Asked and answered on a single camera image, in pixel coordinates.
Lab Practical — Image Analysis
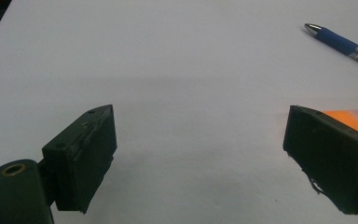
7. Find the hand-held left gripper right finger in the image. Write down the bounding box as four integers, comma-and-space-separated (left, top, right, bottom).
282, 105, 358, 216

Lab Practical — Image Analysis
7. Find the blue pen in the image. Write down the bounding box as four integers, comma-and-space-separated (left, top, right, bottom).
303, 22, 358, 72

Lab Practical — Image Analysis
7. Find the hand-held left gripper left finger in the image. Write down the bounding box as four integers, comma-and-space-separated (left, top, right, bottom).
38, 104, 118, 215

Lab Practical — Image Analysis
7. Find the orange utility knife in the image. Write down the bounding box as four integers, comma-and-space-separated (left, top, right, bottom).
321, 109, 358, 141

